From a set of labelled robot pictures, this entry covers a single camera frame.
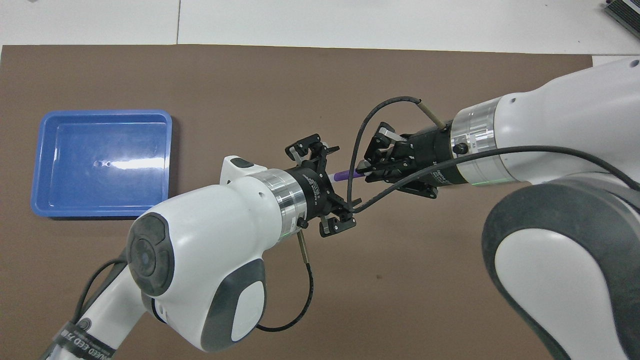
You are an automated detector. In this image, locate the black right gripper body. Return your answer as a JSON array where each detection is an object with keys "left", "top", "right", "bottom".
[{"left": 397, "top": 125, "right": 458, "bottom": 190}]

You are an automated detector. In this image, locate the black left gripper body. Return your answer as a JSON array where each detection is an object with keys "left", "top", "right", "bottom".
[{"left": 289, "top": 159, "right": 351, "bottom": 222}]

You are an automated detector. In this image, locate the purple pen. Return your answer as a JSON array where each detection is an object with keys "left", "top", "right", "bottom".
[{"left": 330, "top": 169, "right": 371, "bottom": 184}]

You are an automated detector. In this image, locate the blue plastic tray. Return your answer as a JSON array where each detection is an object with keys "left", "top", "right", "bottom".
[{"left": 31, "top": 109, "right": 173, "bottom": 219}]

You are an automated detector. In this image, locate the brown table mat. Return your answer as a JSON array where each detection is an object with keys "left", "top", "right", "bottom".
[{"left": 0, "top": 44, "right": 630, "bottom": 360}]

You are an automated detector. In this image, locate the grey ribbed device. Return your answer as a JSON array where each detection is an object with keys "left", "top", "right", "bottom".
[{"left": 603, "top": 0, "right": 640, "bottom": 32}]

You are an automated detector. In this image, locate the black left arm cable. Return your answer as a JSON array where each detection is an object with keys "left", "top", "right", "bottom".
[{"left": 70, "top": 231, "right": 315, "bottom": 333}]

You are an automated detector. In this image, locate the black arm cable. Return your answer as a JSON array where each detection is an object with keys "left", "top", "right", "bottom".
[
  {"left": 346, "top": 96, "right": 640, "bottom": 216},
  {"left": 70, "top": 231, "right": 315, "bottom": 333}
]

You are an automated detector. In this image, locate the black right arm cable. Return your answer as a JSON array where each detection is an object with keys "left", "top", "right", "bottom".
[{"left": 346, "top": 96, "right": 640, "bottom": 216}]

